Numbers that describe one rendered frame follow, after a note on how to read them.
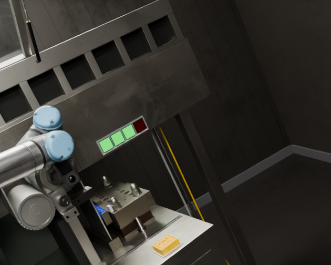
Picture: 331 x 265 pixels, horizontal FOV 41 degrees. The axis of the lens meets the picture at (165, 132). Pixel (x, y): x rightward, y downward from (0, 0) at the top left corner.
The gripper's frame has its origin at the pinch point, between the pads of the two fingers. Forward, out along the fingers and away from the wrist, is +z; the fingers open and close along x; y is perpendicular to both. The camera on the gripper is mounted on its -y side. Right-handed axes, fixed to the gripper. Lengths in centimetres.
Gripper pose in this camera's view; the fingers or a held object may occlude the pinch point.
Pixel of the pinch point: (62, 180)
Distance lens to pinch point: 154.9
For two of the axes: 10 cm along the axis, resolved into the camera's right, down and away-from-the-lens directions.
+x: -7.8, 4.7, -4.1
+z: -1.0, 5.6, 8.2
